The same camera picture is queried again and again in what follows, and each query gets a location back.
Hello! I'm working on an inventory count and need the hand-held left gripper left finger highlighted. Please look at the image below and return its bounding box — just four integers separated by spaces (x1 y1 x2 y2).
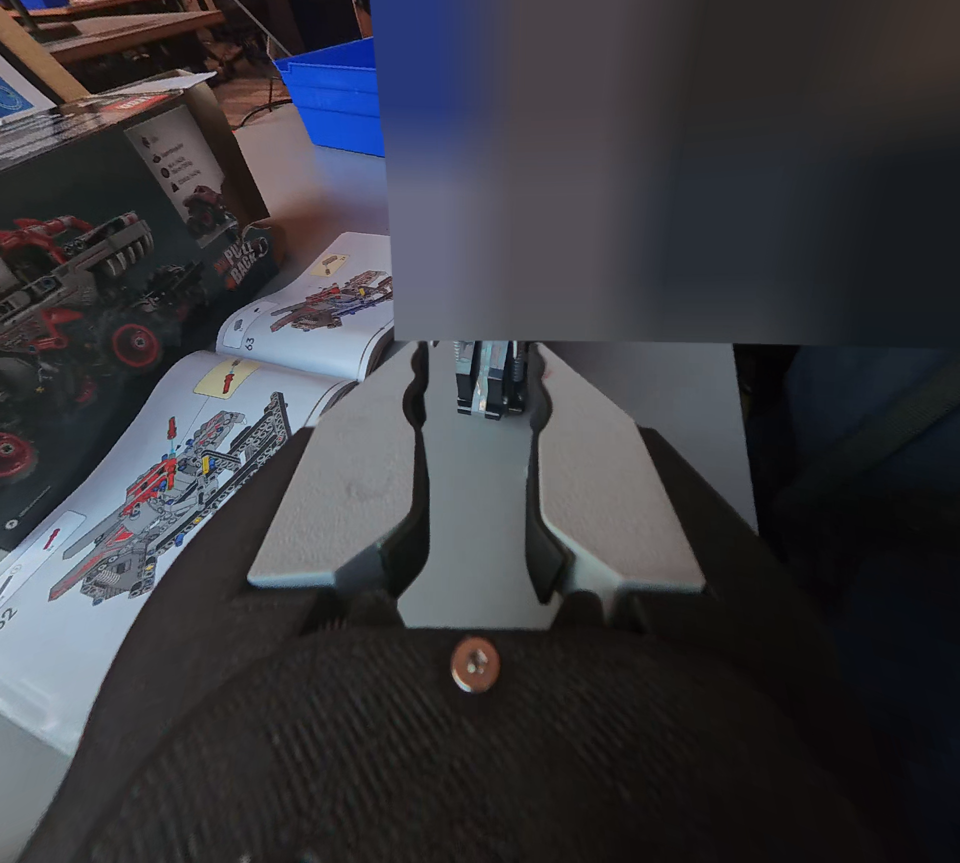
247 344 433 605

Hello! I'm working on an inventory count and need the open lego instruction booklet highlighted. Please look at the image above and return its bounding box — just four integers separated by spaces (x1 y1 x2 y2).
0 233 395 755

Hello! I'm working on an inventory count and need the black lego truck box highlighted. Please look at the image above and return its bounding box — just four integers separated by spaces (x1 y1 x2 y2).
0 71 282 553

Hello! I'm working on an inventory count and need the dark wooden table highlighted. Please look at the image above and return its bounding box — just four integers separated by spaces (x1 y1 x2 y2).
251 0 372 54

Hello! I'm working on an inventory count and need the printed instruction poster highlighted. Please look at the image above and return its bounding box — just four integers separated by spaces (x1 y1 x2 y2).
0 56 58 128

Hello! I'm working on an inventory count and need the grey black lego part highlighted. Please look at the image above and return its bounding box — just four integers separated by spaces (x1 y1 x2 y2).
453 341 530 422

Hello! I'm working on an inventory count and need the blue plastic bin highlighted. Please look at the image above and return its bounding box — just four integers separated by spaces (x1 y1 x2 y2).
273 38 387 159

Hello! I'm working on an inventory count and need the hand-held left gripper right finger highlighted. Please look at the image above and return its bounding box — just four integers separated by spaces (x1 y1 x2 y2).
525 344 706 617

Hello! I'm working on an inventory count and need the wooden poster board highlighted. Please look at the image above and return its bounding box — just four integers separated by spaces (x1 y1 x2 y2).
0 8 90 107

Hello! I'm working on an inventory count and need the wooden work table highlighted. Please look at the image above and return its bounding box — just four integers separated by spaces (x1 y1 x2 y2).
30 0 226 68

